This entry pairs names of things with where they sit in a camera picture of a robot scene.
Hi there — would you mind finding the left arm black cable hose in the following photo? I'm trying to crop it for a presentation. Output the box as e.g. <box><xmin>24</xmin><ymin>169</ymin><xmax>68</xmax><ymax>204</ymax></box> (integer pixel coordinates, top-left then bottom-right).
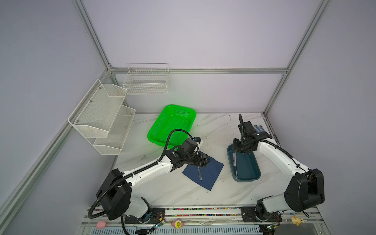
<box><xmin>87</xmin><ymin>128</ymin><xmax>194</xmax><ymax>235</ymax></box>

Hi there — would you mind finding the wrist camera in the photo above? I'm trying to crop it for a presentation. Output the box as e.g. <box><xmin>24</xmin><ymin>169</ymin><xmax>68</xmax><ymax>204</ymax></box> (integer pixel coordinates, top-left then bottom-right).
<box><xmin>238</xmin><ymin>114</ymin><xmax>257</xmax><ymax>139</ymax></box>
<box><xmin>182</xmin><ymin>137</ymin><xmax>203</xmax><ymax>155</ymax></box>

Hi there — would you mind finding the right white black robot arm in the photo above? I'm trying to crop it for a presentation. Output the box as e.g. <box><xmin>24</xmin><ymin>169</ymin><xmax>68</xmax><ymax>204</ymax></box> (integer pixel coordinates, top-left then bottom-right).
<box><xmin>233</xmin><ymin>132</ymin><xmax>325</xmax><ymax>222</ymax></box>

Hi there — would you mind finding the dark blue paper napkin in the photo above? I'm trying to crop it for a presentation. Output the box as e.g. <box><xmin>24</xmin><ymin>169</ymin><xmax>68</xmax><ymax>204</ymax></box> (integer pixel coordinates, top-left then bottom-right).
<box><xmin>182</xmin><ymin>156</ymin><xmax>224</xmax><ymax>191</ymax></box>

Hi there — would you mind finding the blue white work glove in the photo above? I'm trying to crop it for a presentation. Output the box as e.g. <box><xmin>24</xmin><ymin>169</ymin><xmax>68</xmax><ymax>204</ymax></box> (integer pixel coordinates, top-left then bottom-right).
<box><xmin>254</xmin><ymin>125</ymin><xmax>265</xmax><ymax>132</ymax></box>

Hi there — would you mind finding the yellow toy figure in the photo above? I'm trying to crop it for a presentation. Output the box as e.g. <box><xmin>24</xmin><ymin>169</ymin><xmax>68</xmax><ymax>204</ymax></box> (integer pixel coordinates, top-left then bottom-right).
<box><xmin>291</xmin><ymin>215</ymin><xmax>306</xmax><ymax>226</ymax></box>

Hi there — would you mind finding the aluminium front rail frame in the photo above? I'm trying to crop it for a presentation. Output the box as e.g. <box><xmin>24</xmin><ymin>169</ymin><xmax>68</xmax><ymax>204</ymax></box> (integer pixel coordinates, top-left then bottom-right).
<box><xmin>78</xmin><ymin>205</ymin><xmax>330</xmax><ymax>235</ymax></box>

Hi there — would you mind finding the silver metal fork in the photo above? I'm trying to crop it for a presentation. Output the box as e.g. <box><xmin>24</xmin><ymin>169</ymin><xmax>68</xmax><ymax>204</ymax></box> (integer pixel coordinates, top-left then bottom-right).
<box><xmin>197</xmin><ymin>166</ymin><xmax>203</xmax><ymax>181</ymax></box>

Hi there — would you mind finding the green plastic perforated basket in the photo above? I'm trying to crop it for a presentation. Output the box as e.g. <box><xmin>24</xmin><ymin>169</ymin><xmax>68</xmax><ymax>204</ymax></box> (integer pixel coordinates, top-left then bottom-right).
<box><xmin>147</xmin><ymin>104</ymin><xmax>197</xmax><ymax>146</ymax></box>

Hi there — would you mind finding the silver metal knife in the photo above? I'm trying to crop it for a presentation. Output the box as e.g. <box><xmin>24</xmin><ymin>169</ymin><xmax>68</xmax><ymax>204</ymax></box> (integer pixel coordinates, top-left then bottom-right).
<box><xmin>233</xmin><ymin>152</ymin><xmax>238</xmax><ymax>179</ymax></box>

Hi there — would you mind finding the pink toy figure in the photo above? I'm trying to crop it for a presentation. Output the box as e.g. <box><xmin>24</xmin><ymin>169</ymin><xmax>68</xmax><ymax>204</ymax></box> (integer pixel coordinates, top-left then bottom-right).
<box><xmin>96</xmin><ymin>221</ymin><xmax>107</xmax><ymax>229</ymax></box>

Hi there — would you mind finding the dark teal plastic tray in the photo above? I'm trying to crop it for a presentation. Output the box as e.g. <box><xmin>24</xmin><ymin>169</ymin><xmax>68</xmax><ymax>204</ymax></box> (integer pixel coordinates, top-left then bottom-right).
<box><xmin>227</xmin><ymin>145</ymin><xmax>261</xmax><ymax>183</ymax></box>

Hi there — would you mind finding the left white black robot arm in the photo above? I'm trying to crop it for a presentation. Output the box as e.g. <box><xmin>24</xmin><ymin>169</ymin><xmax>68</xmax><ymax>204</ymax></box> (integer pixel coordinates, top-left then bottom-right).
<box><xmin>87</xmin><ymin>147</ymin><xmax>210</xmax><ymax>223</ymax></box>

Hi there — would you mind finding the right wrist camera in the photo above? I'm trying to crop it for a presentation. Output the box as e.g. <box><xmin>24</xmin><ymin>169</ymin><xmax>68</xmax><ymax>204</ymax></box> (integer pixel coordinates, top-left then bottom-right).
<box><xmin>238</xmin><ymin>114</ymin><xmax>257</xmax><ymax>139</ymax></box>

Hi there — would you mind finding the white mesh two-tier shelf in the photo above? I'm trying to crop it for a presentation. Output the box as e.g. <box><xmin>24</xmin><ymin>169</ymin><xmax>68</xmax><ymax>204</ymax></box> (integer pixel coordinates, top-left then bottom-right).
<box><xmin>68</xmin><ymin>80</ymin><xmax>136</xmax><ymax>155</ymax></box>

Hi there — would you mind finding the white wire wall basket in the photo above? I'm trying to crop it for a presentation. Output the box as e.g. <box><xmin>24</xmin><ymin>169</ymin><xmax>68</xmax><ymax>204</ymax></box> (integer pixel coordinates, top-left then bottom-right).
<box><xmin>122</xmin><ymin>63</ymin><xmax>170</xmax><ymax>95</ymax></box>

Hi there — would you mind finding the pink green round toy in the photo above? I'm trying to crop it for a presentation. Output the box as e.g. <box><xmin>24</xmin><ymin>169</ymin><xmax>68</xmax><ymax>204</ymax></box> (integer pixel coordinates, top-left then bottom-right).
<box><xmin>171</xmin><ymin>220</ymin><xmax>184</xmax><ymax>229</ymax></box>

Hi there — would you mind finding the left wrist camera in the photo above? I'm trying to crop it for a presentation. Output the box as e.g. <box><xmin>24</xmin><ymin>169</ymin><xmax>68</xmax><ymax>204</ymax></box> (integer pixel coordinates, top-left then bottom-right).
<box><xmin>182</xmin><ymin>137</ymin><xmax>203</xmax><ymax>155</ymax></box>

